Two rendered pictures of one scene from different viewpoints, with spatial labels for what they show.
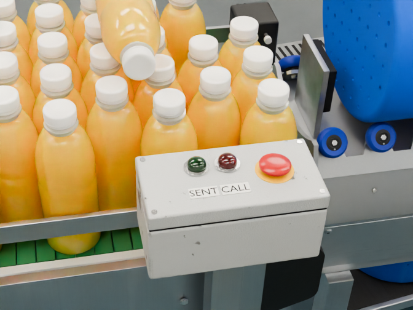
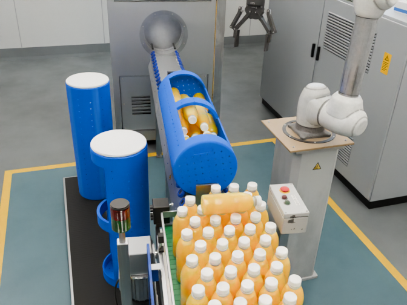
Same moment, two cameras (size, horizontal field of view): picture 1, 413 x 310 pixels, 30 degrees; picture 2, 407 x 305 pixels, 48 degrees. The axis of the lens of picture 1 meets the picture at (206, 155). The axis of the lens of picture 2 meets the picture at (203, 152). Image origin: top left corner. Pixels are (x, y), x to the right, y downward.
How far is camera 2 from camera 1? 1.77 m
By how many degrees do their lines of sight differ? 69
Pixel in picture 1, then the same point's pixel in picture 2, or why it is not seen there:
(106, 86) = (257, 215)
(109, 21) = (244, 201)
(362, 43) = (214, 170)
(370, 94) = (225, 179)
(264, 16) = (164, 200)
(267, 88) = (253, 185)
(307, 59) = (203, 189)
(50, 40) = (230, 228)
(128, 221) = not seen: hidden behind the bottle
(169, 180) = (293, 208)
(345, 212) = not seen: hidden behind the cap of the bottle
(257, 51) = (233, 185)
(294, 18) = not seen: outside the picture
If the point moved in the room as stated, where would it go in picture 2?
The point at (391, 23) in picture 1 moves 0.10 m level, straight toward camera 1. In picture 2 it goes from (231, 155) to (254, 159)
